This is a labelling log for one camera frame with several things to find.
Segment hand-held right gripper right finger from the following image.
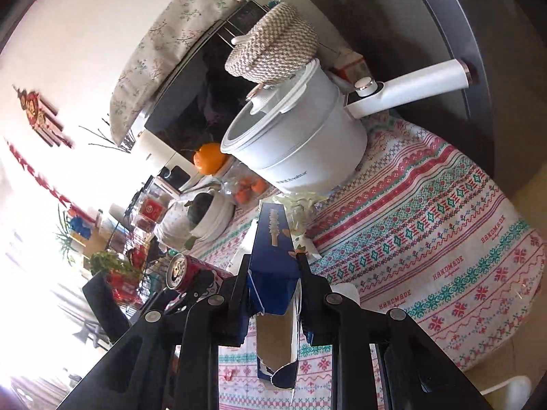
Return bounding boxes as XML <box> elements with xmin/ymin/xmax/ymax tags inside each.
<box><xmin>297</xmin><ymin>253</ymin><xmax>492</xmax><ymax>410</ymax></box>

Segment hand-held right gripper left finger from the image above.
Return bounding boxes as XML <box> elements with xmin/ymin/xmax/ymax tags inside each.
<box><xmin>55</xmin><ymin>255</ymin><xmax>254</xmax><ymax>410</ymax></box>

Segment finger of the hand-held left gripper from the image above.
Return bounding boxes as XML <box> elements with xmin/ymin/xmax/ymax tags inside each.
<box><xmin>82</xmin><ymin>272</ymin><xmax>131</xmax><ymax>342</ymax></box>
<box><xmin>162</xmin><ymin>270</ymin><xmax>216</xmax><ymax>314</ymax></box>

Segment red soda can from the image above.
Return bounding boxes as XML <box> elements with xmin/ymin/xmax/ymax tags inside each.
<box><xmin>166</xmin><ymin>253</ymin><xmax>234</xmax><ymax>300</ymax></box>

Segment torn blue carton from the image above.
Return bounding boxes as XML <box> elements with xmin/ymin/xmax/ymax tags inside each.
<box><xmin>248</xmin><ymin>203</ymin><xmax>303</xmax><ymax>391</ymax></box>

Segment white square plastic bin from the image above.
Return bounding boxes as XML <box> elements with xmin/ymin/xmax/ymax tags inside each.
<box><xmin>481</xmin><ymin>375</ymin><xmax>537</xmax><ymax>399</ymax></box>

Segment red tomatoes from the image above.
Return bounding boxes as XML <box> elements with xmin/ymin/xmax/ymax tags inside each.
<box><xmin>107</xmin><ymin>271</ymin><xmax>141</xmax><ymax>300</ymax></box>

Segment crumpled white tissue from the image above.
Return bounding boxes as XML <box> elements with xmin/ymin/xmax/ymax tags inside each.
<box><xmin>331</xmin><ymin>282</ymin><xmax>360</xmax><ymax>306</ymax></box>

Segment green leafy herbs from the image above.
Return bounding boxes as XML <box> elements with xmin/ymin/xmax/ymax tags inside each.
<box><xmin>90</xmin><ymin>251</ymin><xmax>142</xmax><ymax>278</ymax></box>

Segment white bowl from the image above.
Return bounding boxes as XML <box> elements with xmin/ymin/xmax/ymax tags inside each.
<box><xmin>184</xmin><ymin>194</ymin><xmax>237</xmax><ymax>249</ymax></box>

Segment white dotted cloth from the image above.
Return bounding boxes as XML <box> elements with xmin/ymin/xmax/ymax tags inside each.
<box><xmin>153</xmin><ymin>196</ymin><xmax>201</xmax><ymax>244</ymax></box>

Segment green squash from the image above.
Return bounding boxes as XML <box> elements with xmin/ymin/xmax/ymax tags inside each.
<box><xmin>188</xmin><ymin>193</ymin><xmax>214</xmax><ymax>225</ymax></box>

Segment green potted plant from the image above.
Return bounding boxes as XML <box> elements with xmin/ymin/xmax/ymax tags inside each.
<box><xmin>55</xmin><ymin>209</ymin><xmax>80</xmax><ymax>262</ymax></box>

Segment red-filled jar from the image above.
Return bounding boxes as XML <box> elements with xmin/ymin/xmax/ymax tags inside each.
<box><xmin>139</xmin><ymin>196</ymin><xmax>166</xmax><ymax>227</ymax></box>

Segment glass jar of small oranges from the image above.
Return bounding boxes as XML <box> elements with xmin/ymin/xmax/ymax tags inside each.
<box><xmin>221</xmin><ymin>166</ymin><xmax>270</xmax><ymax>204</ymax></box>

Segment crumpled cream paper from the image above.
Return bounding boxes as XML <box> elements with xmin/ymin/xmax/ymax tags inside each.
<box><xmin>273</xmin><ymin>192</ymin><xmax>331</xmax><ymax>242</ymax></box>

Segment large orange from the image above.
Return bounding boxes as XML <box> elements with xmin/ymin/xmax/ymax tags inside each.
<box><xmin>193</xmin><ymin>143</ymin><xmax>229</xmax><ymax>176</ymax></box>

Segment white countertop appliance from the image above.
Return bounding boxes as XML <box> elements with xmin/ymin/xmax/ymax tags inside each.
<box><xmin>132</xmin><ymin>128</ymin><xmax>197</xmax><ymax>195</ymax></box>

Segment striped patterned tablecloth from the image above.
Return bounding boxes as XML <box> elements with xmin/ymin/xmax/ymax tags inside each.
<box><xmin>194</xmin><ymin>109</ymin><xmax>547</xmax><ymax>410</ymax></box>

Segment bare twigs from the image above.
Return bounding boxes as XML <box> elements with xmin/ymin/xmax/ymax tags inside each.
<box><xmin>79</xmin><ymin>113</ymin><xmax>133</xmax><ymax>152</ymax></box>

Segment white electric pot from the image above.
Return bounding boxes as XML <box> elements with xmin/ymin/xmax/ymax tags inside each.
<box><xmin>220</xmin><ymin>57</ymin><xmax>475</xmax><ymax>193</ymax></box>

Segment black microwave oven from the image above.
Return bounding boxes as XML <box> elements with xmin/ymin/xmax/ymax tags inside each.
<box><xmin>143</xmin><ymin>0</ymin><xmax>274</xmax><ymax>163</ymax></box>

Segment woven lidded basket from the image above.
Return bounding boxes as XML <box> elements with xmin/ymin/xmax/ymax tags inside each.
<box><xmin>225</xmin><ymin>2</ymin><xmax>319</xmax><ymax>84</ymax></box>

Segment small red box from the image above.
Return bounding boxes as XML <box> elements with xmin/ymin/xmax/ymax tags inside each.
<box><xmin>333</xmin><ymin>51</ymin><xmax>369</xmax><ymax>83</ymax></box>

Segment floral microwave cover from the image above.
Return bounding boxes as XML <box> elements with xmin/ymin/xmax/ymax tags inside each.
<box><xmin>109</xmin><ymin>0</ymin><xmax>274</xmax><ymax>147</ymax></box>

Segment grey refrigerator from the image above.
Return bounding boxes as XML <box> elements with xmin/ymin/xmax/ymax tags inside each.
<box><xmin>295</xmin><ymin>0</ymin><xmax>547</xmax><ymax>180</ymax></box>

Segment black wire rack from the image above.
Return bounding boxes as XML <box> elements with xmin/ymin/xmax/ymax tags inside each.
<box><xmin>98</xmin><ymin>218</ymin><xmax>172</xmax><ymax>308</ymax></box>

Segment red hanging string decoration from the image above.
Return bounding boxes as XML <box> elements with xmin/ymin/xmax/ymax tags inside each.
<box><xmin>4</xmin><ymin>137</ymin><xmax>86</xmax><ymax>218</ymax></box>

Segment red wall ornament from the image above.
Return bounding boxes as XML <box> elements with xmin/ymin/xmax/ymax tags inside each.
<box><xmin>13</xmin><ymin>85</ymin><xmax>74</xmax><ymax>149</ymax></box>

